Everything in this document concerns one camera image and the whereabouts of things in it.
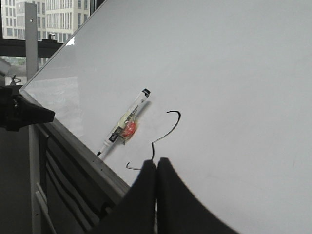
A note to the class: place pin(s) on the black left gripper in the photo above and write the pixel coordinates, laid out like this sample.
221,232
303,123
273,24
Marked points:
17,112

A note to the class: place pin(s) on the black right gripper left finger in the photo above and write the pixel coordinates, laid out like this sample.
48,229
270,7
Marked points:
135,214

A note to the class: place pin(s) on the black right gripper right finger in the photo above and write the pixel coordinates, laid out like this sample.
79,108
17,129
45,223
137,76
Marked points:
178,210

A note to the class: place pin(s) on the red magnet taped to marker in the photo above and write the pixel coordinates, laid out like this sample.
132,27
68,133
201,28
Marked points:
129,130

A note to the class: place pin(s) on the white whiteboard marker pen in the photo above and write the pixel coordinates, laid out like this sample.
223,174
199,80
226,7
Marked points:
127,118

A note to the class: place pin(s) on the white whiteboard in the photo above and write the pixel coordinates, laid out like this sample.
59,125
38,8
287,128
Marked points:
230,102

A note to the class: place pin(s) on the aluminium whiteboard tray rail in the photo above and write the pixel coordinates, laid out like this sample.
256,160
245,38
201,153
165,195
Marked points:
100,173

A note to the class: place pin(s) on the grey metal stand post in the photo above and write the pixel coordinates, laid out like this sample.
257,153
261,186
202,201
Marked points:
31,39

